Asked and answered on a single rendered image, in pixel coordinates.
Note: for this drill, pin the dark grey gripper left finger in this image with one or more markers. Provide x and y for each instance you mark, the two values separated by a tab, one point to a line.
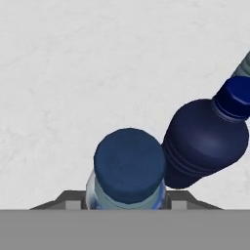
70	198

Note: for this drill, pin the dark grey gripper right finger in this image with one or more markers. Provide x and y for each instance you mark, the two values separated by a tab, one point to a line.
182	198

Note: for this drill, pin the clear bottle with blue cap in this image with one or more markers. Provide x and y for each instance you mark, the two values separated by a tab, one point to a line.
129	164

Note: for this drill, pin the dark blue plastic bottle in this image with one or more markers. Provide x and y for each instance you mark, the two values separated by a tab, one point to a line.
203	140

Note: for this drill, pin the grey-green ribbed bottle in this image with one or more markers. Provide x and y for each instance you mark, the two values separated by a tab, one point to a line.
243	66

